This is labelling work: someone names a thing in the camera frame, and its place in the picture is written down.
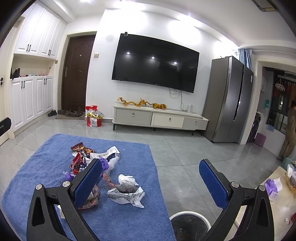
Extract red chips snack bag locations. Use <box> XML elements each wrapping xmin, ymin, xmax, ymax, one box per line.
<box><xmin>70</xmin><ymin>153</ymin><xmax>91</xmax><ymax>176</ymax></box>

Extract purple plastic bag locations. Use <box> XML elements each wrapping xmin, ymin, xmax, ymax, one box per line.
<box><xmin>63</xmin><ymin>157</ymin><xmax>109</xmax><ymax>181</ymax></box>

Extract white printed plastic bag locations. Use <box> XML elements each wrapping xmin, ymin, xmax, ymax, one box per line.
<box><xmin>107</xmin><ymin>187</ymin><xmax>145</xmax><ymax>208</ymax></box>

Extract white round trash bin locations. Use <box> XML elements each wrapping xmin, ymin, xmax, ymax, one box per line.
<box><xmin>170</xmin><ymin>211</ymin><xmax>211</xmax><ymax>241</ymax></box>

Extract white lower shoe cabinets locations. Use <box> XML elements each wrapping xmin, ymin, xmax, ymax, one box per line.
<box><xmin>9</xmin><ymin>76</ymin><xmax>54</xmax><ymax>132</ymax></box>

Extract purple tissue pack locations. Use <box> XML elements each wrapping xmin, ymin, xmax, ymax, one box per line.
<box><xmin>264</xmin><ymin>177</ymin><xmax>283</xmax><ymax>202</ymax></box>

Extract small red candy wrapper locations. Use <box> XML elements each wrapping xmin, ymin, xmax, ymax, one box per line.
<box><xmin>78</xmin><ymin>185</ymin><xmax>101</xmax><ymax>210</ymax></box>

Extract black shoe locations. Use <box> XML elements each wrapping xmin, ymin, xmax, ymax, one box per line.
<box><xmin>48</xmin><ymin>109</ymin><xmax>57</xmax><ymax>117</ymax></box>

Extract black handbag on shelf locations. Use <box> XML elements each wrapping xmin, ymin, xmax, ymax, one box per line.
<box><xmin>10</xmin><ymin>68</ymin><xmax>21</xmax><ymax>79</ymax></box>

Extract blue carpet rug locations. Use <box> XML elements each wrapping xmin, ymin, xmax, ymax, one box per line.
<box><xmin>1</xmin><ymin>133</ymin><xmax>175</xmax><ymax>240</ymax></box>

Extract brown door mat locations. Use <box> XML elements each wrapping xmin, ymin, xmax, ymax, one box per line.
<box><xmin>55</xmin><ymin>114</ymin><xmax>85</xmax><ymax>120</ymax></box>

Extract dark red snack wrapper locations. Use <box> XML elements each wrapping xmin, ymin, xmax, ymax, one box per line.
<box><xmin>71</xmin><ymin>142</ymin><xmax>95</xmax><ymax>158</ymax></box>

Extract beige interior door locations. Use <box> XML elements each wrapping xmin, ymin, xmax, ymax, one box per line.
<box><xmin>0</xmin><ymin>22</ymin><xmax>16</xmax><ymax>147</ymax></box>

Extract crumpled white tissue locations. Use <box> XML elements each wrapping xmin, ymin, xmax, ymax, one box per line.
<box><xmin>118</xmin><ymin>174</ymin><xmax>138</xmax><ymax>193</ymax></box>

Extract white blue paper package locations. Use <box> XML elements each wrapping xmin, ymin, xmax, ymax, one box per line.
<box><xmin>90</xmin><ymin>146</ymin><xmax>120</xmax><ymax>176</ymax></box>

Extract purple storage box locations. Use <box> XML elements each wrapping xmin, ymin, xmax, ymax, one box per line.
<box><xmin>254</xmin><ymin>133</ymin><xmax>266</xmax><ymax>147</ymax></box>

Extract person in khaki clothes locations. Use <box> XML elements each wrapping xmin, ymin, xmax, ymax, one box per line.
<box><xmin>277</xmin><ymin>100</ymin><xmax>295</xmax><ymax>161</ymax></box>

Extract red white gift bag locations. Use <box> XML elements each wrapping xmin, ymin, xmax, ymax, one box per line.
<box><xmin>85</xmin><ymin>105</ymin><xmax>104</xmax><ymax>127</ymax></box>

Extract dark brown entrance door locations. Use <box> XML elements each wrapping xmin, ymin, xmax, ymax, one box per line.
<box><xmin>61</xmin><ymin>35</ymin><xmax>95</xmax><ymax>111</ymax></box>

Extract grey double door refrigerator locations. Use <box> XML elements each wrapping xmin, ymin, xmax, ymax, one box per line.
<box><xmin>203</xmin><ymin>56</ymin><xmax>253</xmax><ymax>143</ymax></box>

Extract white low TV cabinet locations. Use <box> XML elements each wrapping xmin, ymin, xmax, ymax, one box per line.
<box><xmin>112</xmin><ymin>103</ymin><xmax>208</xmax><ymax>131</ymax></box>

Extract golden dragon ornament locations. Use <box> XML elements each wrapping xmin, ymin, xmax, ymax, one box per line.
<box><xmin>118</xmin><ymin>97</ymin><xmax>167</xmax><ymax>110</ymax></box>

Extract blue window curtain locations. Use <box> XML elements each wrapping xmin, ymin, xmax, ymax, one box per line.
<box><xmin>238</xmin><ymin>48</ymin><xmax>252</xmax><ymax>70</ymax></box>

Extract white upper wall cabinets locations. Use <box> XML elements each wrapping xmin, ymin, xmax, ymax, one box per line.
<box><xmin>14</xmin><ymin>2</ymin><xmax>66</xmax><ymax>60</ymax></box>

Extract large black wall television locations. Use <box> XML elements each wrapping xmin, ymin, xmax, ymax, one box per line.
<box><xmin>112</xmin><ymin>33</ymin><xmax>199</xmax><ymax>93</ymax></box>

